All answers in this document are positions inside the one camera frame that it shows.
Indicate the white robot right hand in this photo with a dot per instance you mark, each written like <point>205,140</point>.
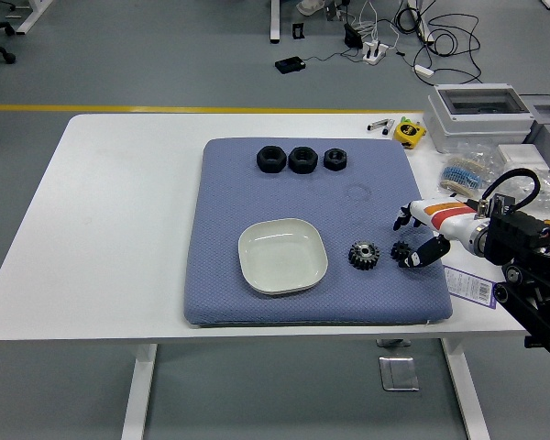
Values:
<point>449,215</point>

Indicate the small black gear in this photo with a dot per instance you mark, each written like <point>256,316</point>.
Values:
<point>398,250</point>

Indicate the large steel gear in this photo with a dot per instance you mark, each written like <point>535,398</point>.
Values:
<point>363,256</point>

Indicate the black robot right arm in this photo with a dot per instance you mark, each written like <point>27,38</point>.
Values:
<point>518,234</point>

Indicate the small white box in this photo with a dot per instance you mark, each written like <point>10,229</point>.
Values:
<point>520,153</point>

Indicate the small black hex nut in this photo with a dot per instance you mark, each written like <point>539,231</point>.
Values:
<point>335,159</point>

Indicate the large black hex nut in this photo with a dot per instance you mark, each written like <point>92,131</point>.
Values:
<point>270,160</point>
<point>302,160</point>

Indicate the bag of blue resistors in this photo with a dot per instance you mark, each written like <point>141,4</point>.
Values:
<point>463,174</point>

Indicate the purple and white label card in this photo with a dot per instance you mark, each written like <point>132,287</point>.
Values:
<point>469,286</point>

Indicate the yellow tape measure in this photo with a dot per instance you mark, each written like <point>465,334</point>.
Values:
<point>409,133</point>

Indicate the white marker pen black cap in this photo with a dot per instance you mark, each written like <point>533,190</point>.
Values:
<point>387,128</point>

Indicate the silver marker pen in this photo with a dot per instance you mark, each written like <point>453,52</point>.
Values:
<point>378,124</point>

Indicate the white power adapter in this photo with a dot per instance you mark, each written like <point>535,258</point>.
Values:
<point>423,70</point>

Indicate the blue-grey padded mat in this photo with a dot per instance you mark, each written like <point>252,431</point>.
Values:
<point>302,201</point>

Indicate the black table height controller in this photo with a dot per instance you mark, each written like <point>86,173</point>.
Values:
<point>534,342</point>

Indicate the metal floor plate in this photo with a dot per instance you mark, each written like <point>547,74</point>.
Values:
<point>399,373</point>

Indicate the white square dish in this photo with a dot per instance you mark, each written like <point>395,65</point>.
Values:
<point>279,254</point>

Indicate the white table leg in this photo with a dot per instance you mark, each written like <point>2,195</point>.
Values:
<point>467,394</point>
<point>139,389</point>

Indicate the white power strip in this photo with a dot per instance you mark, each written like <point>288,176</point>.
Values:
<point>375,51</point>

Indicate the black power adapter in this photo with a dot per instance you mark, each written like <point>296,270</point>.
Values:
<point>352,36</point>

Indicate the black flat device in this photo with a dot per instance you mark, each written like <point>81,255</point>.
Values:
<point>290,65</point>

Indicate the person's white shoe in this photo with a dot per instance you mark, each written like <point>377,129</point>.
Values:
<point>309,4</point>

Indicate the white background desk leg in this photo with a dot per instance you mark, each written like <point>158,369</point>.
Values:
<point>275,23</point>
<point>34,16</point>

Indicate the grey electrical enclosure box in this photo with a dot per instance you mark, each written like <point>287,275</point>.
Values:
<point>476,119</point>

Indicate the black bracket on floor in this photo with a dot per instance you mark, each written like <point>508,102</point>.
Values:
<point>298,31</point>

